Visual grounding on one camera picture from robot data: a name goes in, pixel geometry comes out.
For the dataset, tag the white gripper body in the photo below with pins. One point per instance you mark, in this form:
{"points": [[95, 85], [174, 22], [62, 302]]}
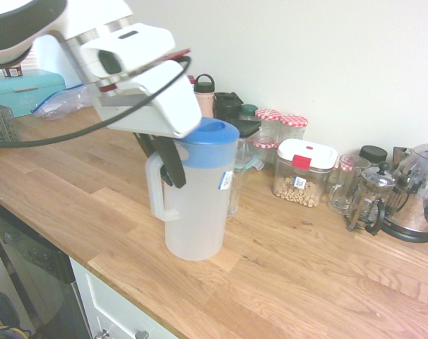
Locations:
{"points": [[164, 106]]}

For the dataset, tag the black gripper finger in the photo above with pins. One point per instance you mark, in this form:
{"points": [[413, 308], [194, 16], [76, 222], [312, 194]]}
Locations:
{"points": [[143, 143], [171, 162]]}

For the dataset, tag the translucent pitcher with blue lid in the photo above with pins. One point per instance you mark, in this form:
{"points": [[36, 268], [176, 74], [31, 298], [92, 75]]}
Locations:
{"points": [[196, 212]]}

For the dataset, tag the pink bottle with black cap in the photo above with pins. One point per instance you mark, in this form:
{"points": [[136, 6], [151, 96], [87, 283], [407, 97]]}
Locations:
{"points": [[204, 99]]}

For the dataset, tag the black shaker bottle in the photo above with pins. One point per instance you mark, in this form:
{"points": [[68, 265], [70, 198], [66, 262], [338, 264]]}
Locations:
{"points": [[226, 106]]}

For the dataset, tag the clear faceted drinking glass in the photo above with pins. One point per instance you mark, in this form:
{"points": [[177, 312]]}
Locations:
{"points": [[235, 194]]}

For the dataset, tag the glass container teal clip lid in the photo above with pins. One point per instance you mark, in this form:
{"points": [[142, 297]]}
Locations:
{"points": [[251, 162]]}

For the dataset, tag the glass jar with green lid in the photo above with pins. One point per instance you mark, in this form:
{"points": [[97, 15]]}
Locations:
{"points": [[248, 111]]}

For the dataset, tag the clear container black square lid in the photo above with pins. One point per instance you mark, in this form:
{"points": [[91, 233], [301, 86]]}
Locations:
{"points": [[249, 128]]}

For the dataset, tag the clear zip plastic bag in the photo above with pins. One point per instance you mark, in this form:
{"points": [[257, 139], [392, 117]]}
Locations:
{"points": [[62, 104]]}

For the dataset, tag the small jar red checkered lid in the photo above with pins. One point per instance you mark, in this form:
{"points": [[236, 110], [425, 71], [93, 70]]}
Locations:
{"points": [[264, 150], [344, 164]]}

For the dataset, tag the tall jar red checkered lid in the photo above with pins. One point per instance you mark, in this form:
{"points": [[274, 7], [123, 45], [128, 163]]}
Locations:
{"points": [[268, 118], [293, 125]]}

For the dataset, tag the cereal container white red lid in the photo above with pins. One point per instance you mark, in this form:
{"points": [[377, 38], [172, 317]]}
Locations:
{"points": [[304, 169]]}

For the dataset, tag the teal bread box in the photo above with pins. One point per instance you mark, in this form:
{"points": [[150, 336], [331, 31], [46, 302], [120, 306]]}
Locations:
{"points": [[19, 93]]}

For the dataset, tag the window blind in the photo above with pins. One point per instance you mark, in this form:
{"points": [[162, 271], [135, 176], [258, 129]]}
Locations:
{"points": [[29, 61]]}

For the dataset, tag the grey plastic cutlery basket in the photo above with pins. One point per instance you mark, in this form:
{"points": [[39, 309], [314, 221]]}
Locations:
{"points": [[2, 121]]}

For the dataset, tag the brown food package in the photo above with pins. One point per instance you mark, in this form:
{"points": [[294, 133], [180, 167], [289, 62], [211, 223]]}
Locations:
{"points": [[13, 71]]}

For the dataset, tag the white cabinet drawer front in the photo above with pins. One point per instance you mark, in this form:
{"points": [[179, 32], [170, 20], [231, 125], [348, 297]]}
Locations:
{"points": [[104, 300]]}

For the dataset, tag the stainless black dishwasher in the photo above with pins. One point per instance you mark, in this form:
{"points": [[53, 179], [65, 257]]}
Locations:
{"points": [[30, 268]]}

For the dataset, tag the silver drawer knob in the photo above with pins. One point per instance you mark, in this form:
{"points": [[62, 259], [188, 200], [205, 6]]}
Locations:
{"points": [[104, 334], [142, 334]]}

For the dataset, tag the clear glass mug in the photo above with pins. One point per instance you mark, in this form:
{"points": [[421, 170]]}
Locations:
{"points": [[346, 187]]}

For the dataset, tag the black tripod leg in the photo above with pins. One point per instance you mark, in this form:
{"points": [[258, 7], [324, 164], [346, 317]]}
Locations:
{"points": [[12, 268]]}

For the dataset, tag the jar with black round lid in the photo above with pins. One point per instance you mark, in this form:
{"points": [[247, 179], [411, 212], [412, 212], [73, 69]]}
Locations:
{"points": [[373, 153]]}

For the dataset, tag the glass French press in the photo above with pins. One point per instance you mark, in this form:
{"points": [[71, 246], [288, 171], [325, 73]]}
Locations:
{"points": [[371, 197]]}

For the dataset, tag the chrome electric kettle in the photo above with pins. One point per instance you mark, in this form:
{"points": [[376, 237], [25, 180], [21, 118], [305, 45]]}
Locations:
{"points": [[417, 197]]}

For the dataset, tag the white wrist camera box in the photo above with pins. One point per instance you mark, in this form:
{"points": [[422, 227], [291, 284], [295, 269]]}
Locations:
{"points": [[143, 42]]}

